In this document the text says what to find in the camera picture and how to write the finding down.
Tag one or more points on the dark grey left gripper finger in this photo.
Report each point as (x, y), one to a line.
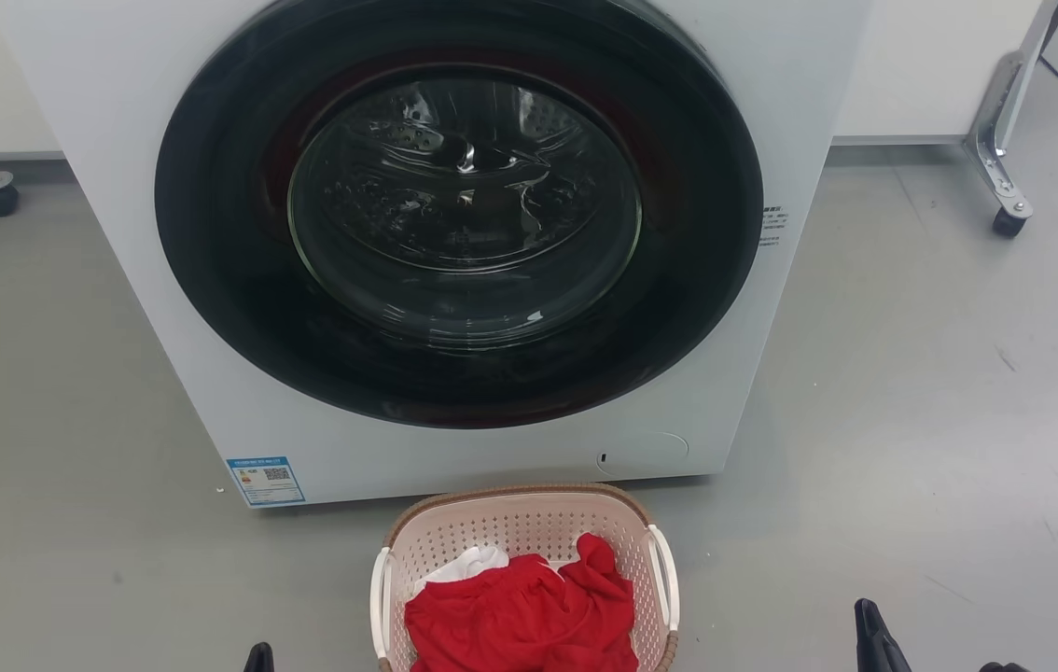
(259, 659)

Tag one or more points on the pink perforated laundry basket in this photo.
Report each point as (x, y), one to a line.
(510, 518)

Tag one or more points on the round white filter cover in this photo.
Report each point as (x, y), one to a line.
(646, 453)

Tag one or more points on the blue energy label sticker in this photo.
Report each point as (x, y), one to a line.
(265, 482)

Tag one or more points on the round black washer door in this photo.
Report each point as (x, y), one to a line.
(212, 215)

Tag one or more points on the white front-load washing machine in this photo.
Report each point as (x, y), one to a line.
(118, 280)

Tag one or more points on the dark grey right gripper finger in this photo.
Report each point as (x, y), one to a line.
(1005, 667)
(876, 646)

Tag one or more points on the white garment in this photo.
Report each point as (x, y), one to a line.
(473, 562)

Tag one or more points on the red garment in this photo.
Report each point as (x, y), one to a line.
(520, 616)

